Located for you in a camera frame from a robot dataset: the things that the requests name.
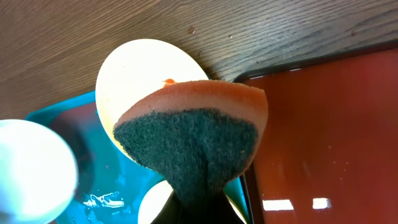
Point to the red and black tray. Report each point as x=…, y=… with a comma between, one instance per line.
x=329, y=152

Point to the yellow-green plate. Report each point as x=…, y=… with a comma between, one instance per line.
x=136, y=69
x=155, y=199

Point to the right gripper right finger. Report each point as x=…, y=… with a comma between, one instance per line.
x=218, y=210

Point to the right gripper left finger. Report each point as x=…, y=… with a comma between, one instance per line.
x=174, y=213

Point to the light blue plate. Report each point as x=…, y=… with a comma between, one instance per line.
x=39, y=173

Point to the teal plastic tray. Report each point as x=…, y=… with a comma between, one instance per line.
x=111, y=186

